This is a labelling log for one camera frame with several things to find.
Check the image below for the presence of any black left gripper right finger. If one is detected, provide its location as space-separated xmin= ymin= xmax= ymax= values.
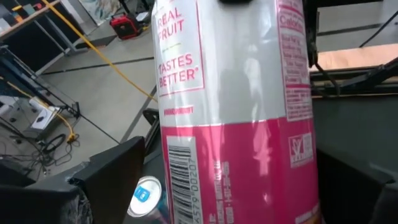
xmin=317 ymin=149 xmax=398 ymax=224

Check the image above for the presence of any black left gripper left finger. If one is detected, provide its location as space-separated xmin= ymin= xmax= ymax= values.
xmin=0 ymin=136 xmax=146 ymax=224

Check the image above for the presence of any blue silver Red Bull can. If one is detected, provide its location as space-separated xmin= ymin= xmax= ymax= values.
xmin=127 ymin=175 xmax=170 ymax=224

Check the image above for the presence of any white pink Spindrift can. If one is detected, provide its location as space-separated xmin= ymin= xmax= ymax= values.
xmin=151 ymin=0 xmax=321 ymax=224

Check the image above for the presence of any white box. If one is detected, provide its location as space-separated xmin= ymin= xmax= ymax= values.
xmin=30 ymin=105 xmax=60 ymax=131

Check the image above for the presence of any red black tool case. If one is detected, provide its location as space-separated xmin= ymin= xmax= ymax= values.
xmin=109 ymin=14 xmax=141 ymax=40

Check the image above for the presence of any leaf-patterned cloth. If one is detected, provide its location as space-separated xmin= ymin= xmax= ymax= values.
xmin=77 ymin=0 xmax=121 ymax=26

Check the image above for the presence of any wooden desk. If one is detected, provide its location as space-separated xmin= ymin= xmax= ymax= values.
xmin=0 ymin=0 xmax=82 ymax=75

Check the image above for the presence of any black coiled floor cable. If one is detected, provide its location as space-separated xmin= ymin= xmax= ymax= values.
xmin=42 ymin=133 xmax=68 ymax=154

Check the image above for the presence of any yellow cable with plug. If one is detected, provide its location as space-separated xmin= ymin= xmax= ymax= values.
xmin=0 ymin=77 xmax=78 ymax=144

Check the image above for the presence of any yellow extension cable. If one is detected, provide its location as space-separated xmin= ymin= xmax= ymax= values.
xmin=42 ymin=0 xmax=159 ymax=103

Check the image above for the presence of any dark metal cart frame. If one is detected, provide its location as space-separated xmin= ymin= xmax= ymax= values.
xmin=0 ymin=43 xmax=82 ymax=141

